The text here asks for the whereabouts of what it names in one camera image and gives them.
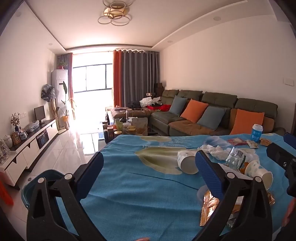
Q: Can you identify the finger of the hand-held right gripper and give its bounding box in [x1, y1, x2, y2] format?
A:
[266, 143, 296, 171]
[284, 133, 296, 147]

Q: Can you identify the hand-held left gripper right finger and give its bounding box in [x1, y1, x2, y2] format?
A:
[195, 150, 273, 241]

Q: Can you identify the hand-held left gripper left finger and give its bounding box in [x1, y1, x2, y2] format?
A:
[26, 152, 104, 241]

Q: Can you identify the shiny gold snack packet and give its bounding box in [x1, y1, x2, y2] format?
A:
[198, 189, 234, 227]

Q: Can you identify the teal plastic bin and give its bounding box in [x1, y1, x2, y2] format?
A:
[21, 169, 70, 207]

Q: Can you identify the person's right hand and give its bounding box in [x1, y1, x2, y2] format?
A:
[283, 197, 296, 229]

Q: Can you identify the crumpled white tissue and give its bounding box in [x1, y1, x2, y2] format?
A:
[197, 144, 229, 161]

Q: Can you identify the white paper cup blue print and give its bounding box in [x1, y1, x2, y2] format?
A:
[177, 149, 199, 175]
[244, 160, 273, 191]

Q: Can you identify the clear wrapper with green label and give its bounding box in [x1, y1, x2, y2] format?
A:
[224, 147, 247, 172]

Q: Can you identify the blue cup with white lid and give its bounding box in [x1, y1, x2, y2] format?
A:
[251, 124, 263, 143]

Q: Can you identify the group of glass jars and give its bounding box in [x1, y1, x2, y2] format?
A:
[102, 118, 137, 142]

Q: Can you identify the orange cushion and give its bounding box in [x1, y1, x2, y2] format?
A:
[180, 99, 209, 123]
[229, 109, 265, 135]

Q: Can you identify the blue floral tablecloth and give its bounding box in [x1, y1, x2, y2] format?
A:
[57, 133, 296, 241]

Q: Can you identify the blue cushion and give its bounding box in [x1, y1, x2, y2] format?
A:
[197, 106, 227, 131]
[169, 95, 187, 116]

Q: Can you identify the dark coffee table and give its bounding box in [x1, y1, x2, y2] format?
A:
[99, 107, 160, 143]

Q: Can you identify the brown paper bag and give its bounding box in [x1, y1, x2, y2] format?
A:
[132, 117, 149, 136]

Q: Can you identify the tall leafy plant in vase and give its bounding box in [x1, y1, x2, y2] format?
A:
[55, 81, 77, 130]

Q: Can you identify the white and black tv cabinet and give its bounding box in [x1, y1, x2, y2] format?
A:
[0, 119, 59, 186]

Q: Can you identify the green and brown sofa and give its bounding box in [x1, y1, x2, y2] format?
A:
[110, 89, 286, 138]

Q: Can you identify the plastic wrapped bundle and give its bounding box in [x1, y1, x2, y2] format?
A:
[24, 120, 40, 133]

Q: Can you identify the black monitor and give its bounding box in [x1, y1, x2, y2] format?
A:
[34, 105, 46, 125]

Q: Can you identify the red cloth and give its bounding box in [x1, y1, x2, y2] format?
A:
[147, 104, 172, 113]

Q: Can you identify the orange plastic bag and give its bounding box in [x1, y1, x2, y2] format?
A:
[0, 179, 14, 206]

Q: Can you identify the pile of white clothes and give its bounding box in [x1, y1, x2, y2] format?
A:
[140, 97, 162, 107]

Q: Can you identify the ornament in clear bag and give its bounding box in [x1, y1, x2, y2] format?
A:
[0, 138, 11, 164]

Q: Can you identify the standing fan with printed cover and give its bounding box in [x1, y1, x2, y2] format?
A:
[41, 84, 56, 121]

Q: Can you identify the plant in blue vase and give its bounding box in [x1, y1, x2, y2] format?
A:
[10, 113, 21, 133]

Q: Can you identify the white standing air conditioner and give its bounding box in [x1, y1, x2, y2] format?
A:
[51, 69, 69, 121]

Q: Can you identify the large window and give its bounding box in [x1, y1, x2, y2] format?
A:
[73, 65, 114, 92]

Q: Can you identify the stack of brown boxes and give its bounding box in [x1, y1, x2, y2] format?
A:
[154, 82, 166, 97]

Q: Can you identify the orange and grey curtain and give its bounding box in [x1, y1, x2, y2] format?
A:
[112, 49, 160, 108]
[57, 52, 74, 121]

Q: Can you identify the wooden picture frame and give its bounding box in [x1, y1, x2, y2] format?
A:
[11, 131, 22, 145]

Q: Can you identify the ring ceiling lamp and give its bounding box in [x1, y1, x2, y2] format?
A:
[97, 0, 137, 26]

